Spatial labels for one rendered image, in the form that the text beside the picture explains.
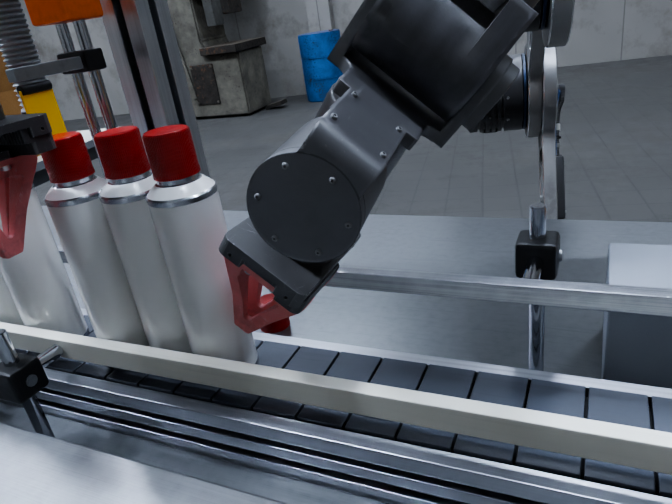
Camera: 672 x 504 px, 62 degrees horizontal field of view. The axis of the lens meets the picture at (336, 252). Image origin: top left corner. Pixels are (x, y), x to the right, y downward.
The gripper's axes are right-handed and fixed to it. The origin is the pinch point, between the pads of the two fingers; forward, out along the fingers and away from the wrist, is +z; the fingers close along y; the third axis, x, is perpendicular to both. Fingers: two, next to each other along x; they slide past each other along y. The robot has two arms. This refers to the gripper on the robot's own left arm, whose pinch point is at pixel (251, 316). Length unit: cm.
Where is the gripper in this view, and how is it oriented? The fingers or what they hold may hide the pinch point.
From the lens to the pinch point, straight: 44.4
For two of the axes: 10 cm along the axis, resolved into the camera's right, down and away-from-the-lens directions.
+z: -4.6, 6.9, 5.7
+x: 8.0, 6.0, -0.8
